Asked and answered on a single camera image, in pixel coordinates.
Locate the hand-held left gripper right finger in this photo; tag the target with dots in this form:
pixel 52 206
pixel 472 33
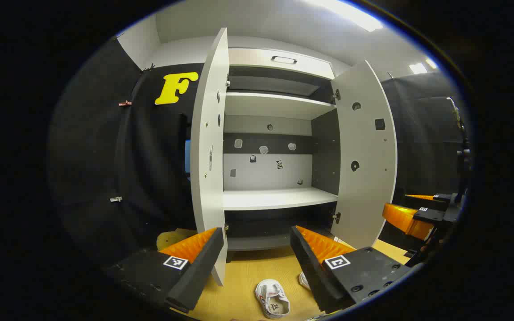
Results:
pixel 312 276

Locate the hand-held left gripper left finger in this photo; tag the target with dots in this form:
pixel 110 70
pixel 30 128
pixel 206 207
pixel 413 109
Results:
pixel 199 276

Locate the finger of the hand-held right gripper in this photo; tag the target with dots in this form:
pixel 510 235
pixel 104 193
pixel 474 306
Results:
pixel 435 201
pixel 406 220

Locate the white canvas shoe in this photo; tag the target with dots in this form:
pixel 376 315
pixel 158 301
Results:
pixel 272 298
pixel 304 281

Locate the white shoe cabinet door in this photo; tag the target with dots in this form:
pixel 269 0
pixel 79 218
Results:
pixel 368 187
pixel 208 178

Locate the white cabinet shelf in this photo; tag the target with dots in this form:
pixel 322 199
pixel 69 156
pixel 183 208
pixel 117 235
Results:
pixel 275 104
pixel 275 198

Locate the white cabinet drawer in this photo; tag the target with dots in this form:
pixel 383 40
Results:
pixel 279 60

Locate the yellow plush toy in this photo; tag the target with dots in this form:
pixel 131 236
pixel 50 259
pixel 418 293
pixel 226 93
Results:
pixel 170 238

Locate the black backdrop cloth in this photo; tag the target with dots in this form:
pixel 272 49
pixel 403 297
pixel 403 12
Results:
pixel 150 178

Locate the small ceiling light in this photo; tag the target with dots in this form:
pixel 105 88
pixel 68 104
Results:
pixel 417 68

